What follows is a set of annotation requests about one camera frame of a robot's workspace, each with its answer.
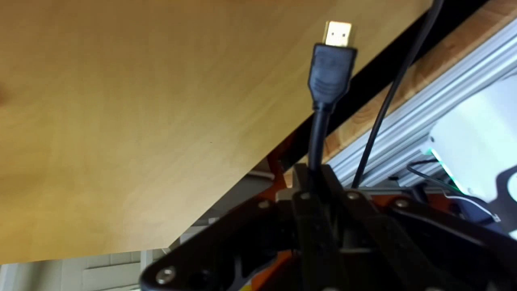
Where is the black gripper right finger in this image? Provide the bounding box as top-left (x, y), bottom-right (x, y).
top-left (322, 165), bottom-right (517, 291)

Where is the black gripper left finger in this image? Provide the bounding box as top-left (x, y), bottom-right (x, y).
top-left (138, 161), bottom-right (343, 291)

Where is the wooden table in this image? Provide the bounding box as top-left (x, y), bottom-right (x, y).
top-left (0, 0), bottom-right (434, 265)

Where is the aluminium rail frame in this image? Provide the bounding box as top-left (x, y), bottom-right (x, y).
top-left (322, 21), bottom-right (517, 191)

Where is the thin black base cable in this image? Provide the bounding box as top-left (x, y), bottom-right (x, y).
top-left (351, 0), bottom-right (446, 191)

